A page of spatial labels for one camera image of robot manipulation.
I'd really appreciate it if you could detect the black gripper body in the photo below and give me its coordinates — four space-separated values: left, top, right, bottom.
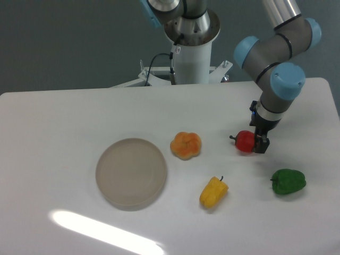
249 100 282 136

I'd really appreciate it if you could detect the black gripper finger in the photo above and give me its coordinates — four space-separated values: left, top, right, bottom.
253 134 270 154

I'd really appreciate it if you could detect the red bell pepper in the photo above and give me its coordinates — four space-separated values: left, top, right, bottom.
229 130 255 153

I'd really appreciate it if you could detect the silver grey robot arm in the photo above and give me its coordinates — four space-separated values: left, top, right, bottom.
141 1 322 154

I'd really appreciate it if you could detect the green bell pepper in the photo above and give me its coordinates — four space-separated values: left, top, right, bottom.
270 169 307 195

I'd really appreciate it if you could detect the yellow bell pepper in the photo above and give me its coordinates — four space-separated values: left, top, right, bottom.
199 176 229 209

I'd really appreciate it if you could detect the orange flower-shaped bread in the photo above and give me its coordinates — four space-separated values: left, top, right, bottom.
170 132 202 160

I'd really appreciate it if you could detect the beige round plate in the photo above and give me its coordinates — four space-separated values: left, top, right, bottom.
95 138 167 211

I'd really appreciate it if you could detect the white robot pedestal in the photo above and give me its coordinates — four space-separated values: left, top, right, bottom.
117 9 233 88

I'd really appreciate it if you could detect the black cable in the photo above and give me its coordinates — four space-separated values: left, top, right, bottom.
144 33 185 87

